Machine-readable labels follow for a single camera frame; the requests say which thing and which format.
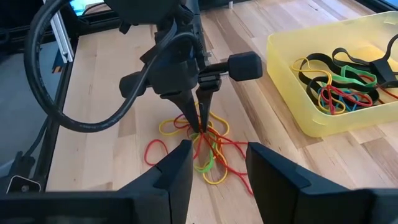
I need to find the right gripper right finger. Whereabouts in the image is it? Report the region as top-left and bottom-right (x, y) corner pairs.
(245, 142), (355, 224)

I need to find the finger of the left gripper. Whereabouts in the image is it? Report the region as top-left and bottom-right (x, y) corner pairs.
(196, 73), (222, 133)
(161, 90), (200, 133)

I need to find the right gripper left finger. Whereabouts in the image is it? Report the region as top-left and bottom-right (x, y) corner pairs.
(119, 139), (194, 224)

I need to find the dark red rubber band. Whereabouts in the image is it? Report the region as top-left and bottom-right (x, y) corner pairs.
(172, 113), (191, 130)

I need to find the green rubber band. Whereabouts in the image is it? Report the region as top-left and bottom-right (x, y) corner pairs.
(190, 132), (218, 174)
(329, 64), (378, 88)

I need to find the yellow rubber band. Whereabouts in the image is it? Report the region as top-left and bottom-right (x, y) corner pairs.
(291, 57), (346, 115)
(159, 118), (191, 137)
(201, 146), (229, 186)
(207, 111), (230, 137)

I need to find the blue rubber band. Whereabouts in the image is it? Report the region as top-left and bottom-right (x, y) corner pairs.
(317, 88), (358, 113)

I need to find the wide black rubber band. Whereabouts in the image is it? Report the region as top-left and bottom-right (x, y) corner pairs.
(331, 33), (398, 90)
(297, 52), (381, 107)

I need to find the yellow translucent plastic bin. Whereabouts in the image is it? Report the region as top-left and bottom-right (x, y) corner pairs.
(266, 11), (398, 138)

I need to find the silver aluminium bar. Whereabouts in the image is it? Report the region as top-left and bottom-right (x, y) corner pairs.
(43, 0), (75, 63)

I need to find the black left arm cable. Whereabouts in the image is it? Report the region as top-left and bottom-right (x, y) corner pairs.
(24, 0), (200, 133)

